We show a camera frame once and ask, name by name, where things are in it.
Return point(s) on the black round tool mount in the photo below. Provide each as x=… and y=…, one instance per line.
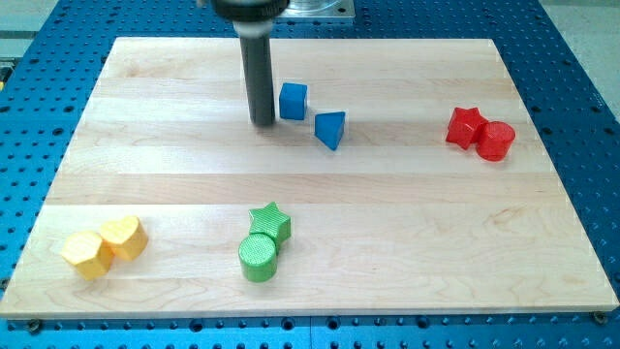
x=249, y=10

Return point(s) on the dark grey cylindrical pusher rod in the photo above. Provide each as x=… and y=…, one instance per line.
x=255, y=52

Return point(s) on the blue cube block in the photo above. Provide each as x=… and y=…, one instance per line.
x=293, y=101

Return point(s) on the blue triangle block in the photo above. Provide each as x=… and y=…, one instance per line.
x=329, y=128

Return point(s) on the grey metal mounting plate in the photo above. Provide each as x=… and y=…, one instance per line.
x=320, y=9

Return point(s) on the green star block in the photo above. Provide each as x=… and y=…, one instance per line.
x=272, y=222

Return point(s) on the light wooden board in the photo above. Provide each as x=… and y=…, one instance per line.
x=394, y=221

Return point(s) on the green cylinder block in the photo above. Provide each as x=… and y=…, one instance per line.
x=257, y=255

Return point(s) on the red star block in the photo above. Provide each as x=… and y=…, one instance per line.
x=465, y=126

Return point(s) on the yellow heart block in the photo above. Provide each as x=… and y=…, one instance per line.
x=126, y=237

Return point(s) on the red cylinder block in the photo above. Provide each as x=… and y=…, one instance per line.
x=495, y=140

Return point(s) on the yellow hexagon block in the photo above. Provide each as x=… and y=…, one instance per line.
x=88, y=254

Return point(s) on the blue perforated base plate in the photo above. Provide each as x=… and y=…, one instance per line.
x=49, y=88

